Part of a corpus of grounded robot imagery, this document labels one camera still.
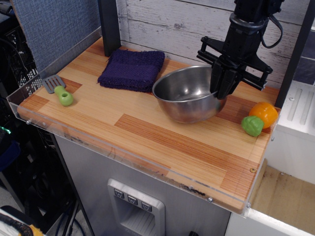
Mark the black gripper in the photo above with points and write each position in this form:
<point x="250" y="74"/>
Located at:
<point x="235" y="59"/>

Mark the silver metal pot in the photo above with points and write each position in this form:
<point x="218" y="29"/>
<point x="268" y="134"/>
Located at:
<point x="184" y="94"/>

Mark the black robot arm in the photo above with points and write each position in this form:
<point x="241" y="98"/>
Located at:
<point x="254" y="9"/>

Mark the orange toy pineapple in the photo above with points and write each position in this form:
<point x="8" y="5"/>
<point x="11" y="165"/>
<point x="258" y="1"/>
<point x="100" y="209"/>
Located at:
<point x="261" y="116"/>

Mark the purple folded cloth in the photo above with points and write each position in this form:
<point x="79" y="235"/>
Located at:
<point x="131" y="70"/>

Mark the clear acrylic table guard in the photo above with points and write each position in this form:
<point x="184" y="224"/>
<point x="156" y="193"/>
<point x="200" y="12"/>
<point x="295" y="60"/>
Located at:
<point x="212" y="159"/>

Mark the white toy sink unit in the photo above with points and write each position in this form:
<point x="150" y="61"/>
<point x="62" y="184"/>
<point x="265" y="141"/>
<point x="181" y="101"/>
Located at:
<point x="283" y="201"/>

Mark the silver toy fridge front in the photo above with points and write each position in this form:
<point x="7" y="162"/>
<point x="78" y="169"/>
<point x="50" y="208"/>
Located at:
<point x="119" y="200"/>

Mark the black vertical post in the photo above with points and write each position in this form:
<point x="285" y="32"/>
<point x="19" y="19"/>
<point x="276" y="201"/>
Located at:
<point x="297" y="52"/>

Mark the green handled grey spatula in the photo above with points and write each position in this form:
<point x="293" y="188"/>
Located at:
<point x="54" y="84"/>

